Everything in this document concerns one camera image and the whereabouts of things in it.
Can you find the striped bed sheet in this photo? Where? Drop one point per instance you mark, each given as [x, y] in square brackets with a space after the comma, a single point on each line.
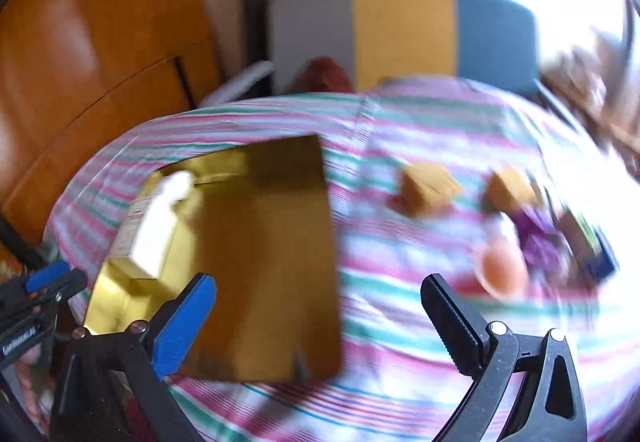
[398, 382]

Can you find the yellow sponge block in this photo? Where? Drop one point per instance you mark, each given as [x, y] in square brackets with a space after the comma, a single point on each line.
[427, 188]
[508, 191]

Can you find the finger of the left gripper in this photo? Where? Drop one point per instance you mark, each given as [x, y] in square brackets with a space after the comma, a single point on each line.
[46, 276]

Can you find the blue Tempo tissue pack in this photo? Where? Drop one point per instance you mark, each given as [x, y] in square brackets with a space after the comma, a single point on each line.
[602, 265]

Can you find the orange round cup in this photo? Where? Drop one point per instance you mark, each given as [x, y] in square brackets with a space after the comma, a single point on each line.
[501, 269]

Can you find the cream carton box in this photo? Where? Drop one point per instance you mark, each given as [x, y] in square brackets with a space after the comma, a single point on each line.
[142, 241]

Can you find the wooden wardrobe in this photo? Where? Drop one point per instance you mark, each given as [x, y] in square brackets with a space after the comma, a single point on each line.
[76, 74]

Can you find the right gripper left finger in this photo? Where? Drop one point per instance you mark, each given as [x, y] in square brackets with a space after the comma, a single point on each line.
[152, 350]

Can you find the purple packet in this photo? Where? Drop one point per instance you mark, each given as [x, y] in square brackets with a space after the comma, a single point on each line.
[531, 221]
[547, 254]

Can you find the grey yellow blue chair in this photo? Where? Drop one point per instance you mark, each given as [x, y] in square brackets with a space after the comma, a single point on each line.
[494, 42]

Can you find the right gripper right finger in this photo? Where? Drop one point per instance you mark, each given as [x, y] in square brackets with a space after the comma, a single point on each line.
[485, 356]

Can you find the dark red cushion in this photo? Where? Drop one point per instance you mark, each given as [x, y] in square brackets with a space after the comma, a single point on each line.
[323, 75]

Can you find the gold tray box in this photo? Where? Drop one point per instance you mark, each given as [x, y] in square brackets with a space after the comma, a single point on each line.
[258, 221]

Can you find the green carton box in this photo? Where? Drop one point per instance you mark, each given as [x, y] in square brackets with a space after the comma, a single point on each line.
[579, 235]

